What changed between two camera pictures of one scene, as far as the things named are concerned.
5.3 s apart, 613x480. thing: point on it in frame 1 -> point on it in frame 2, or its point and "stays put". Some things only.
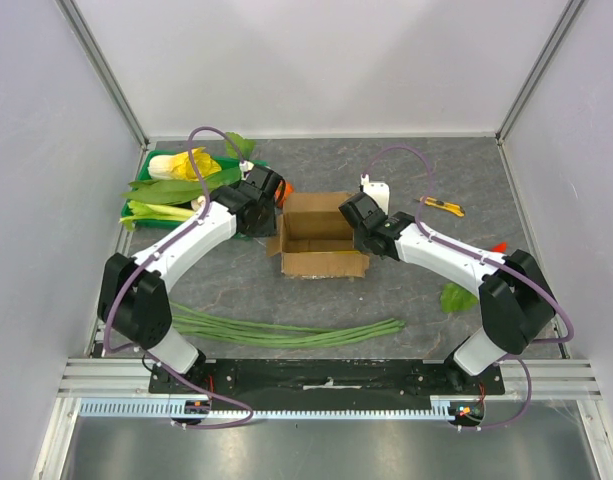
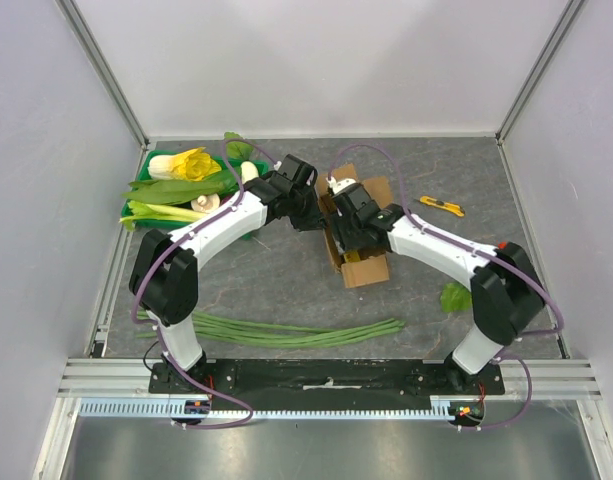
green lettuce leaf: [455, 298] stays put
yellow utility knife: [453, 208] stays put
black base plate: [327, 380] stays put
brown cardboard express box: [317, 240] -> [374, 268]
